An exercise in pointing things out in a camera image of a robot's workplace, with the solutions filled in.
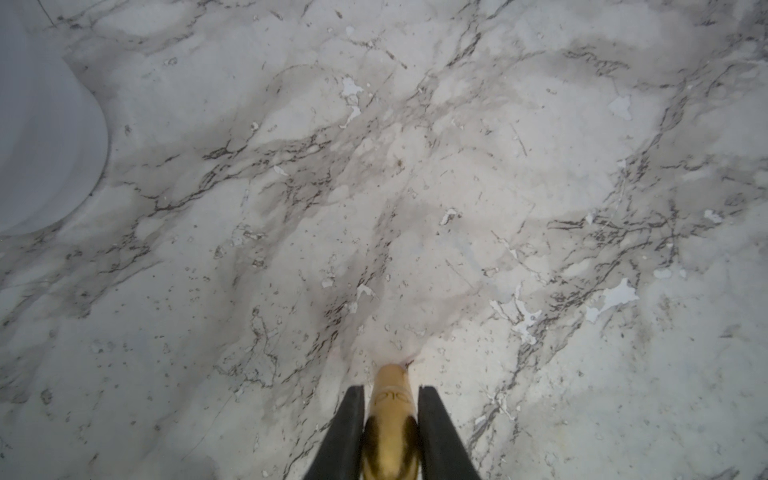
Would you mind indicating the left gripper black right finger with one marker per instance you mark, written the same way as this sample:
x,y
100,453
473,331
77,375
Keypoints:
x,y
443,454

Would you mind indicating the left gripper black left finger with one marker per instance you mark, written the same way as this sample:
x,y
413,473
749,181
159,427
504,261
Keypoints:
x,y
339,455

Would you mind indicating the potted flower plant white pot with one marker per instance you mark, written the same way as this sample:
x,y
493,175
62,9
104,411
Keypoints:
x,y
54,136

